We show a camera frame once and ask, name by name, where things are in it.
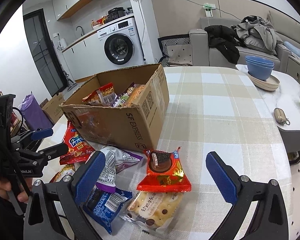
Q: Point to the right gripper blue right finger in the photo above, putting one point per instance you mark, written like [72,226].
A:
[269,220]

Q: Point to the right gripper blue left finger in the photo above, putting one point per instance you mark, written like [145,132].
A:
[42,220]

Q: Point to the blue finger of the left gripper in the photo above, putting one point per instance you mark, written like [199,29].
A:
[28,137]

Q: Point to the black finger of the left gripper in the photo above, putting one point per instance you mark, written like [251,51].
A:
[52,152]

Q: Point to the blue cookie packet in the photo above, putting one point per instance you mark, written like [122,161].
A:
[103,206]

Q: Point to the red chip snack bag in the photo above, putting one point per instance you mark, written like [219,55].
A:
[79,150]

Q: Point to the silver purple snack bag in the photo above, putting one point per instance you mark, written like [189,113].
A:
[117,160]

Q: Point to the clear cracker packet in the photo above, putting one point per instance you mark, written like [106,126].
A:
[153,212]

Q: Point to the red chocolate pie packet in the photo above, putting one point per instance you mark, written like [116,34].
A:
[164,173]

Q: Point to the white red snack bag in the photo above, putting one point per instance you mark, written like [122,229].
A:
[67,170]

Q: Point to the person's left hand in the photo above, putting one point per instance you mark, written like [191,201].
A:
[5,187]

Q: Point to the small cardboard box on floor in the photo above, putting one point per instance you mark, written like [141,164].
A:
[52,107]

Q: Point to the orange snack bag in box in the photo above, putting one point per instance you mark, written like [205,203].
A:
[104,96]

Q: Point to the white kitchen cabinet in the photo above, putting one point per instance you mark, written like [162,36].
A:
[86,57]

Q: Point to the SF Express cardboard box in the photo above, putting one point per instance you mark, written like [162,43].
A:
[134,127]

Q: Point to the white electric kettle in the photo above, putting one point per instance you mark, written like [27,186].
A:
[62,44]

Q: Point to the beige key pouch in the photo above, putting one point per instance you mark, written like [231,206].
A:
[280,117]

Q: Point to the kitchen faucet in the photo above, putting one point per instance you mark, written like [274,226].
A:
[81,28]

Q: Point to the white washing machine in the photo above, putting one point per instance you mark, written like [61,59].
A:
[121,44]

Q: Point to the checkered tablecloth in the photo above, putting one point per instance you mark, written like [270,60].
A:
[210,109]

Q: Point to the beige plate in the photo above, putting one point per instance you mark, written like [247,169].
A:
[271,84]

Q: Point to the blue bowl stack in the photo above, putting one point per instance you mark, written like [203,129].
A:
[259,67]

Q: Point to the blue pillow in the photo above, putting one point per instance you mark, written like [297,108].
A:
[292,48]

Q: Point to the grey sofa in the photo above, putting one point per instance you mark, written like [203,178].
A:
[286,28]

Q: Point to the grey hoodie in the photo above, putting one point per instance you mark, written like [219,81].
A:
[258,34]

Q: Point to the black jacket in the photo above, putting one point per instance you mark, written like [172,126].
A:
[225,40]

